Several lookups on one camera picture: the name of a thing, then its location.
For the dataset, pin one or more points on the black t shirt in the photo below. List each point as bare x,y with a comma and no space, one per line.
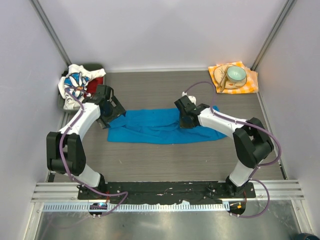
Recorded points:
65,73

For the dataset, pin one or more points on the orange checkered cloth napkin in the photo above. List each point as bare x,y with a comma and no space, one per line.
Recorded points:
250,87

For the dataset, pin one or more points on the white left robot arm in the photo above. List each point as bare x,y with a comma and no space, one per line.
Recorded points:
65,153

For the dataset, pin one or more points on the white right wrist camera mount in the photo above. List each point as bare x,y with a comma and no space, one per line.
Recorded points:
190,97

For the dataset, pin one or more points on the cream floral plate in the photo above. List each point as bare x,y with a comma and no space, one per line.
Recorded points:
229,84

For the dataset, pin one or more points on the red t shirt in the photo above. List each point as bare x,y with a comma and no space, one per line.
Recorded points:
92,85

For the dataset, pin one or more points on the dark grey plastic basket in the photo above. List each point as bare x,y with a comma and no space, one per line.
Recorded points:
95,66

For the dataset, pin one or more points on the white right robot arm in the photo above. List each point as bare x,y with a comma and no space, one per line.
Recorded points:
251,141

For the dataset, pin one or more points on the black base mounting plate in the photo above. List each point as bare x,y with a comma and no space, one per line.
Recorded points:
169,192

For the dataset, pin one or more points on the white slotted cable duct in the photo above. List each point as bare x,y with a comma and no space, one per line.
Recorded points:
95,207

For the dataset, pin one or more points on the white flower print t shirt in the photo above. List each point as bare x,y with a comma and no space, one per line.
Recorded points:
75,85

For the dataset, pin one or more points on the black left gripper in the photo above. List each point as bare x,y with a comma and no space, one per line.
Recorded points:
118,111

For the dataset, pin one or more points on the dark blue round object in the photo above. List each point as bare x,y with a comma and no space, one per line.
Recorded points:
306,236

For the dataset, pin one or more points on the blue t shirt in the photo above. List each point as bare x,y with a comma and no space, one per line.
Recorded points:
157,126

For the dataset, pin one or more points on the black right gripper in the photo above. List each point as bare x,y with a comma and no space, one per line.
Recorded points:
182,125

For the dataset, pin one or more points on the light blue ceramic bowl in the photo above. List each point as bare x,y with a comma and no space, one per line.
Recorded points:
236,74

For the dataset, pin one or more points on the gold fork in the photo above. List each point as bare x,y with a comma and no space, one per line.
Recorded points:
222,83

